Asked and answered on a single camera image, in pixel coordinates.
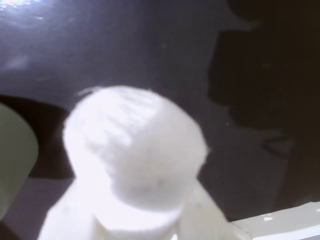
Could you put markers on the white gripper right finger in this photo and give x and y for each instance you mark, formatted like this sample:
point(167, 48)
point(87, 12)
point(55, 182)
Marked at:
point(202, 217)

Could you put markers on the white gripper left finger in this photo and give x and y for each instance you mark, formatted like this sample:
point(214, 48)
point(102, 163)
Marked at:
point(67, 217)

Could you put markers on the white gauze roll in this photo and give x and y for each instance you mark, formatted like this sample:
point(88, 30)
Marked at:
point(135, 150)

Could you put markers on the grey metal mug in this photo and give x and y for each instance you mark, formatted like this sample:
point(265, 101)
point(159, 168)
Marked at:
point(15, 155)

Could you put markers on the black table mat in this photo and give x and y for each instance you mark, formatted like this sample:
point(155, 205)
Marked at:
point(125, 50)

